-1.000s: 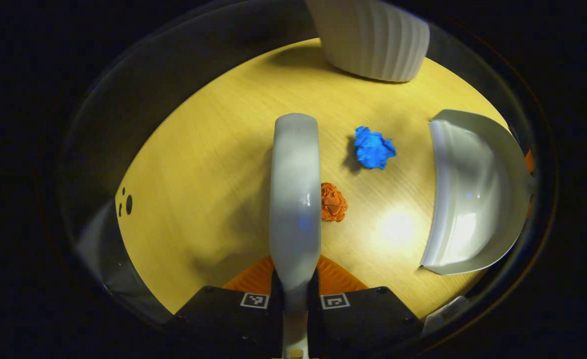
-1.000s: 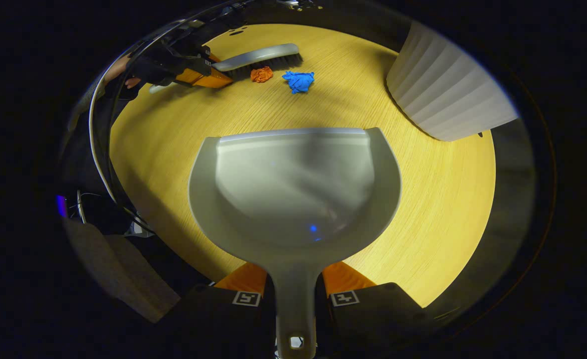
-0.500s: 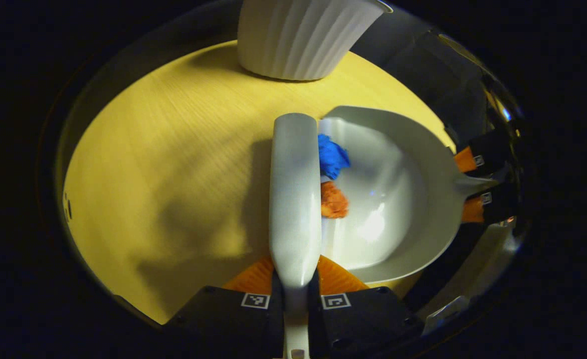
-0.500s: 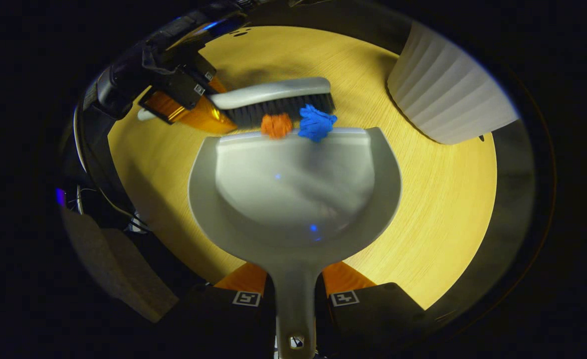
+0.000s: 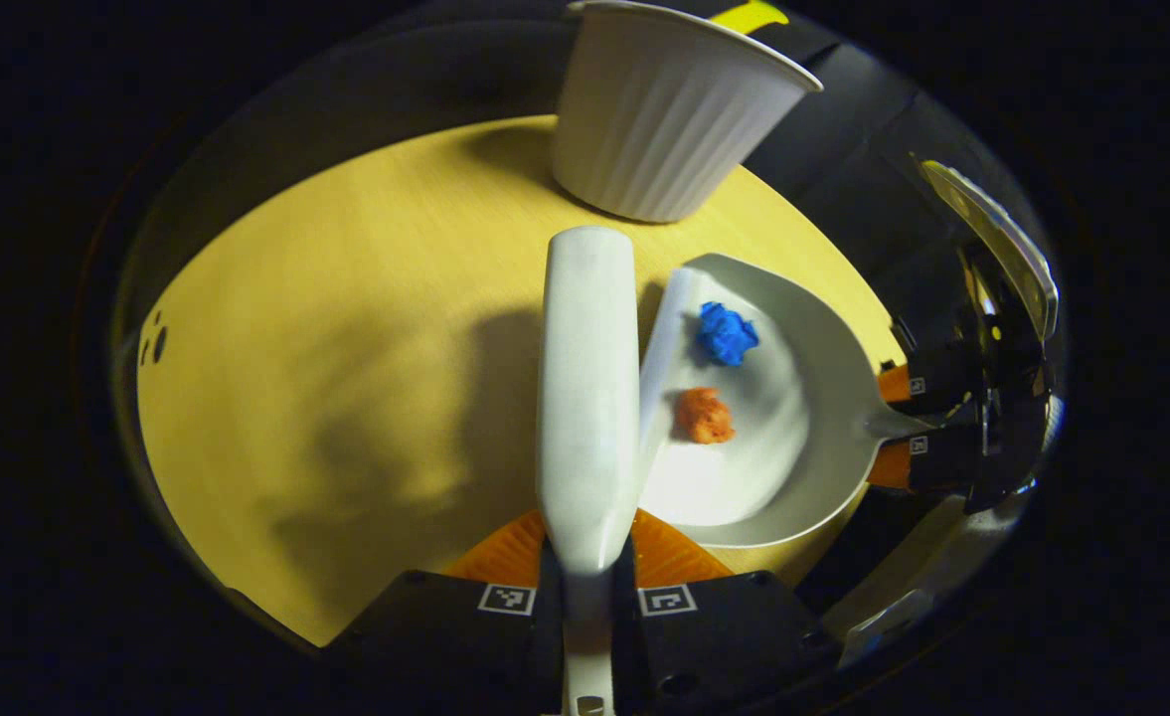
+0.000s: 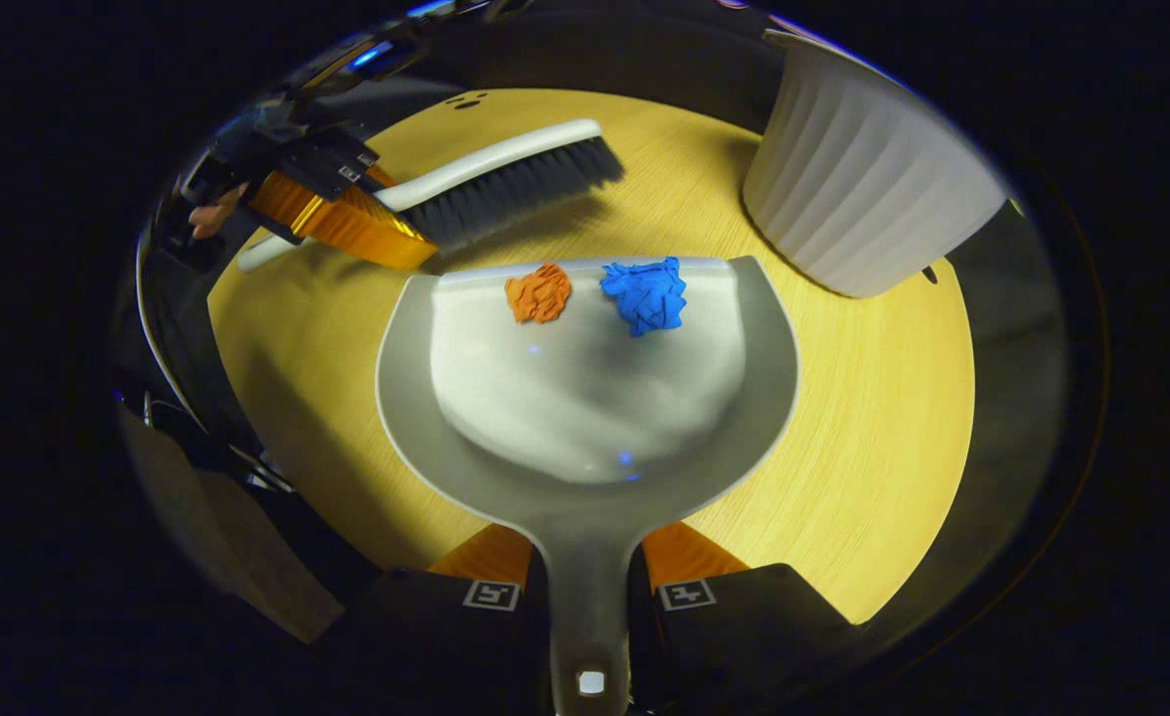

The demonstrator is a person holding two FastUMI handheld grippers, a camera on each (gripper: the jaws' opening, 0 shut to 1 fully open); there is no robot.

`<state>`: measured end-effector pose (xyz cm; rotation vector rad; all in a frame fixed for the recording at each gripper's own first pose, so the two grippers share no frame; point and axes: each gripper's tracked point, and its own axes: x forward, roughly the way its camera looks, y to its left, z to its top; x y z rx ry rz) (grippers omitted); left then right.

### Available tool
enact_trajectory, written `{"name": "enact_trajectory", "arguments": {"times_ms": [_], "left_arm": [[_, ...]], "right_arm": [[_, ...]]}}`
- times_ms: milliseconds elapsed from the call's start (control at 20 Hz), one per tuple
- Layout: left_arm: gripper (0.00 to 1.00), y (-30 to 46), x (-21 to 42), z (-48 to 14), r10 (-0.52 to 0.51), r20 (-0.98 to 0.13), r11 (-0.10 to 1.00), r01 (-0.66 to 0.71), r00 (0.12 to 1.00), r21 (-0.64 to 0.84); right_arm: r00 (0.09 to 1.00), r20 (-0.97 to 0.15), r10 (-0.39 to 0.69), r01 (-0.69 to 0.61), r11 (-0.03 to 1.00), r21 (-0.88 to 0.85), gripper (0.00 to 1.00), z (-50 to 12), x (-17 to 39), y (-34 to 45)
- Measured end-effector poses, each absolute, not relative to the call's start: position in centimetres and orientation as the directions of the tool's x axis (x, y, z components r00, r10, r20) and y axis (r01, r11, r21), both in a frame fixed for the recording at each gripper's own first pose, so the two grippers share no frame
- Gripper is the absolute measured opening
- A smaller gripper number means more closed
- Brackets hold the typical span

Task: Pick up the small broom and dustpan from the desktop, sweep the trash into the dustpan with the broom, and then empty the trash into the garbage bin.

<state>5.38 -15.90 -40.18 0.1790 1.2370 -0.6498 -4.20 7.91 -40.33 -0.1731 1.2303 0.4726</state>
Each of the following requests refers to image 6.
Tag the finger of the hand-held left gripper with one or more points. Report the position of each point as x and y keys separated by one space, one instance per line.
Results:
x=346 y=224
x=380 y=178

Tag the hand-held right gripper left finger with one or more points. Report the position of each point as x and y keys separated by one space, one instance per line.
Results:
x=445 y=636

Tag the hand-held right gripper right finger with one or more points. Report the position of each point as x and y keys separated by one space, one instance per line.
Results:
x=724 y=646

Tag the small white broom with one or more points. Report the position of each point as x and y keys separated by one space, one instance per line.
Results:
x=505 y=159

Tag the orange paper trash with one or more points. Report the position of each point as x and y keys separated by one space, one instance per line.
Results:
x=539 y=293

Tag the white dustpan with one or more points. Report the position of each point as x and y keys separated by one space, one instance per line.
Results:
x=584 y=398

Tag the blue paper trash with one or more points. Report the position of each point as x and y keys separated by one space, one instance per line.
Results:
x=644 y=296

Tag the white garbage bin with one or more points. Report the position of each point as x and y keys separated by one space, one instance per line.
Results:
x=863 y=179

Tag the wooden desktop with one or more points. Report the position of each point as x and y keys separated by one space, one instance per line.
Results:
x=843 y=418

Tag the person's beige printed garment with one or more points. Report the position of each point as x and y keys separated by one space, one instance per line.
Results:
x=247 y=557

